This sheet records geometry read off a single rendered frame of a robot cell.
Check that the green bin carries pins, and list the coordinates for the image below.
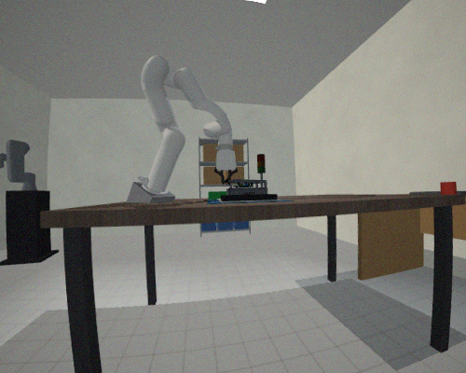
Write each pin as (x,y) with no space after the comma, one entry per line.
(216,195)

